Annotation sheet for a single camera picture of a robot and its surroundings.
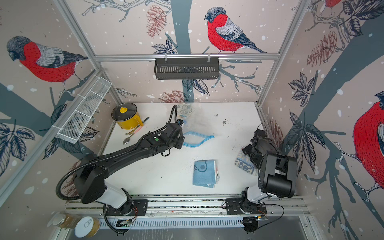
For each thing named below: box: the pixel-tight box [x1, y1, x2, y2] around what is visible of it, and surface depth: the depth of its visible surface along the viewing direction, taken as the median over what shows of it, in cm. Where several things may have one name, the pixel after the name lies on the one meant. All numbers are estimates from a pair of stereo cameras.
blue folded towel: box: [192, 159, 220, 188], surface depth 85 cm
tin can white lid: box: [74, 216, 101, 238], surface depth 66 cm
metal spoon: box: [123, 130, 136, 145], surface depth 102 cm
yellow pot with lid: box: [111, 103, 144, 130], surface depth 102 cm
